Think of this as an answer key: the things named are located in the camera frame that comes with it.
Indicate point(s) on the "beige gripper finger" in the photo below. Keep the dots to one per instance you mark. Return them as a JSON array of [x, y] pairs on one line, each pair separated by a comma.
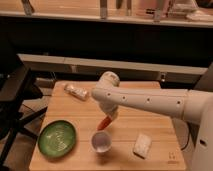
[[112, 119]]

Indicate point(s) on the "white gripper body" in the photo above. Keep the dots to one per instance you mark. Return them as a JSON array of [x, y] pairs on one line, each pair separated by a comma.
[[110, 109]]

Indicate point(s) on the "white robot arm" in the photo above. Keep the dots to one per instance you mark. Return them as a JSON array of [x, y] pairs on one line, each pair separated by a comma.
[[192, 106]]

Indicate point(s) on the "green ceramic bowl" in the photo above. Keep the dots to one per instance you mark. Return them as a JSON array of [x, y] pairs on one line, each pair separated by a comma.
[[57, 139]]

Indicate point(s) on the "white paper cup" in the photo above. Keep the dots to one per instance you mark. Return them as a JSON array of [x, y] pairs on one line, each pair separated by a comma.
[[101, 142]]

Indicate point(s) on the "white sponge block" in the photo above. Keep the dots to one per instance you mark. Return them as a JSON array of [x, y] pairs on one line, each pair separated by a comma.
[[142, 145]]

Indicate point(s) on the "black stand left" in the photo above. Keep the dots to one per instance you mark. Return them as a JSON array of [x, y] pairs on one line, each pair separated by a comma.
[[16, 85]]

